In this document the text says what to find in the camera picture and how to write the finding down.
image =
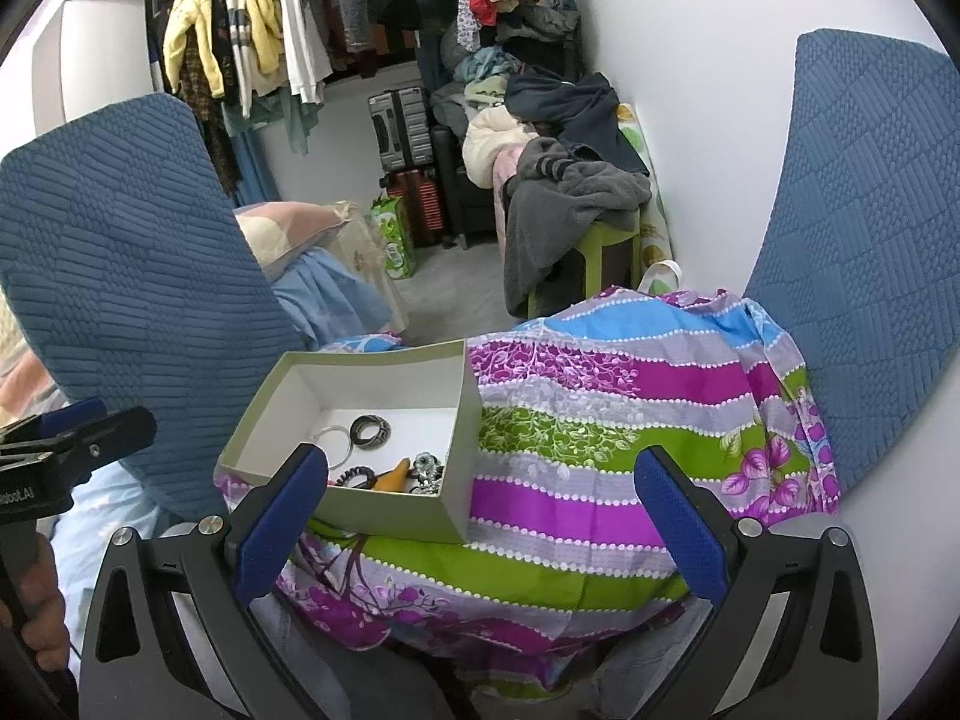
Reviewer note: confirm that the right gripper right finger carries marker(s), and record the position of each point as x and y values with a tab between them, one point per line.
789	632

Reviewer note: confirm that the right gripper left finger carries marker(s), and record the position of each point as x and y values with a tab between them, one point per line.
137	661

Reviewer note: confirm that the orange gourd-shaped hair clip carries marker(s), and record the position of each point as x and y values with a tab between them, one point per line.
395	480

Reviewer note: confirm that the person's left hand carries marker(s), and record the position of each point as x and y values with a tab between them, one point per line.
39	593

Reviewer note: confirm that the blue quilted pillow left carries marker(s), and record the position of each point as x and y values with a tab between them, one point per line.
129	275

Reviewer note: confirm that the blue quilted pillow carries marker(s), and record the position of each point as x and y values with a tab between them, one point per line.
860	258
129	275

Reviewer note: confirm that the colourful floral striped cloth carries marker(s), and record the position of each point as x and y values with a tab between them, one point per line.
560	553

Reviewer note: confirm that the white bangle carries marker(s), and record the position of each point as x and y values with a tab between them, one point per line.
336	442

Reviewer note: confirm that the green cardboard box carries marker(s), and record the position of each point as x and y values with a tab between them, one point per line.
397	404

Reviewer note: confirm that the light blue bedsheet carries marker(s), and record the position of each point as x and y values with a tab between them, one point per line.
327	302

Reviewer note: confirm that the pink cream pillow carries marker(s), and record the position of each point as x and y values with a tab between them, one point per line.
278	232

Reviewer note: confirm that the blue quilted pillow right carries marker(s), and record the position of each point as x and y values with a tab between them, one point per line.
860	258

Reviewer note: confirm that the green shopping bag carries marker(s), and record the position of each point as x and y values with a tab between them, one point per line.
390	217

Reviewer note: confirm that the green plastic stool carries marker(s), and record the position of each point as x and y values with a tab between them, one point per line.
562	271

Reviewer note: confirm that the white hanging shirt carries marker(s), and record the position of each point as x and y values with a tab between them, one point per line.
307	62

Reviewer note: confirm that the yellow hanging jacket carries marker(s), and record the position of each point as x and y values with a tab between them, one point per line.
257	41

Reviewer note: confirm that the dark grey suitcase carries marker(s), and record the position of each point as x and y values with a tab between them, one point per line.
402	124

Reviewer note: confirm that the grey blanket on stool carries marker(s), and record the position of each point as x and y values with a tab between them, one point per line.
551	202

